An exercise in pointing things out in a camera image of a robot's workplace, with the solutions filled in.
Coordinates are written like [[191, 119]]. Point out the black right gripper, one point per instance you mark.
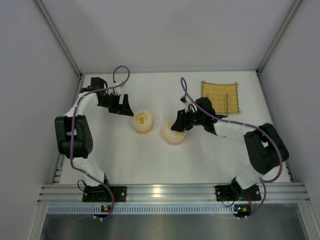
[[185, 120]]

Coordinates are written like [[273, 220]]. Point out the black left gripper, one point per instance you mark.
[[116, 105]]

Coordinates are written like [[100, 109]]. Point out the cream lid pink valve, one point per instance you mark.
[[170, 133]]

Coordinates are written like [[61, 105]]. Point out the cream lunch box lid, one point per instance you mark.
[[142, 119]]

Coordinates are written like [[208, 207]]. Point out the steel food tongs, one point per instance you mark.
[[219, 102]]

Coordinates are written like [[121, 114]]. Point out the orange lunch box bowl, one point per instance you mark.
[[143, 130]]

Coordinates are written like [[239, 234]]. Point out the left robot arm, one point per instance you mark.
[[73, 135]]

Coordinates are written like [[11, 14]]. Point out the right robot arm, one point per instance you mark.
[[265, 148]]

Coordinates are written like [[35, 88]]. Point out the pink lunch box bowl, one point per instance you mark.
[[174, 141]]

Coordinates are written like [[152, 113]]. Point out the woven bamboo tray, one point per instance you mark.
[[232, 89]]

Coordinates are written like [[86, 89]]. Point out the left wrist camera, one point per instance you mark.
[[116, 87]]

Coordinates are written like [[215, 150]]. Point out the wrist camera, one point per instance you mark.
[[116, 87], [188, 103]]

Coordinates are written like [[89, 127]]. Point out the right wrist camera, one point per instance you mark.
[[188, 103]]

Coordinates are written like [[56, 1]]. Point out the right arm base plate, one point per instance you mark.
[[225, 193]]

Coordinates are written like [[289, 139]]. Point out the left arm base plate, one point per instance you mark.
[[99, 194]]

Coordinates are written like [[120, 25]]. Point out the slotted cable duct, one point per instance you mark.
[[139, 209]]

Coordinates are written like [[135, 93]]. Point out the aluminium mounting rail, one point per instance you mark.
[[276, 192]]

